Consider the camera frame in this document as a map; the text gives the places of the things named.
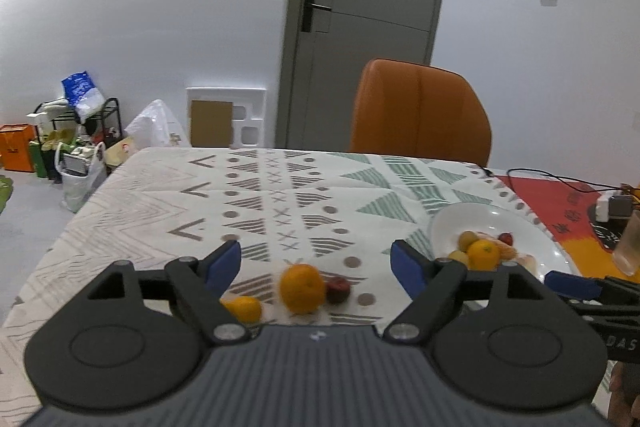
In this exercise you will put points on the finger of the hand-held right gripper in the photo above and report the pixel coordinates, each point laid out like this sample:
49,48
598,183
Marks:
570,284

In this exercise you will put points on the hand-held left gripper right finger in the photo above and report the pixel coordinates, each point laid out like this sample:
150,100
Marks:
407,267

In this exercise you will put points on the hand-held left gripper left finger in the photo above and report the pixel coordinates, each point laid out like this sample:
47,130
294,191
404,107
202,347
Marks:
222,264

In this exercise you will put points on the small green jujube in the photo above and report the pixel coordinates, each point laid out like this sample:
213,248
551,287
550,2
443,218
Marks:
467,240
457,257

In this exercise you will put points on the small orange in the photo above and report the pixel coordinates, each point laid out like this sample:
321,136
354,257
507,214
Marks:
246,309

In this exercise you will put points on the small red apple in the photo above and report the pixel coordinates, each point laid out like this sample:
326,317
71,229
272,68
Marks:
338,291
506,238

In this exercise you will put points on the medium orange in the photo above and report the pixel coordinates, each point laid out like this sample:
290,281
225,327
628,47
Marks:
482,255

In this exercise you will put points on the large orange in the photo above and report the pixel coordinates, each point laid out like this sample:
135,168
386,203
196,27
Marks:
301,289

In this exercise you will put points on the white plate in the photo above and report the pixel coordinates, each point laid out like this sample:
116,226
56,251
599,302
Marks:
480,219

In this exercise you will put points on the person's right hand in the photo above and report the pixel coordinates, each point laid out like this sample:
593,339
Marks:
625,397

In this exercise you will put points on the translucent glass cup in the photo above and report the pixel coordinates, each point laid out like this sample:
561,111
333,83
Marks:
629,247

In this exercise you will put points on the red cartoon table mat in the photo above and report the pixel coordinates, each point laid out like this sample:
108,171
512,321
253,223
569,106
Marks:
550,207

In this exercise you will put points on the patterned tablecloth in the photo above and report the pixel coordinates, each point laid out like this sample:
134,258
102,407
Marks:
150,207

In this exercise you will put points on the brown cardboard sheet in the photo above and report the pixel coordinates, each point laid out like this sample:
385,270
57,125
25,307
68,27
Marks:
211,123

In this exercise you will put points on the orange chair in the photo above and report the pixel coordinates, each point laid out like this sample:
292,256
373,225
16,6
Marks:
415,112

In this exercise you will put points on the white plastic bag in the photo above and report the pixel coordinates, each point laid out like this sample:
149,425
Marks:
155,122

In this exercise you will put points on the white shopping bag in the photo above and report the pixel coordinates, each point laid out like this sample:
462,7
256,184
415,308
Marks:
80,182

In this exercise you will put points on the white foam packaging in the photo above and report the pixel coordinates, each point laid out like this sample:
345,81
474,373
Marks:
250,99

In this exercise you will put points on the black metal rack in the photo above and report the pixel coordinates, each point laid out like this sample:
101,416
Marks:
113,102

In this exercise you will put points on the green bag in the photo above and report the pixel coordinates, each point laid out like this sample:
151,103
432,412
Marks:
37,157

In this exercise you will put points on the blue and white bag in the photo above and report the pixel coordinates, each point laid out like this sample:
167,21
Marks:
80,92

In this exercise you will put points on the green floor mat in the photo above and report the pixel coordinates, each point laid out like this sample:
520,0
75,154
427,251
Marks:
5,192

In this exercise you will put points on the orange paper bag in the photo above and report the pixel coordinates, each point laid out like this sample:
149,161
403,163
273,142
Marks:
17,147

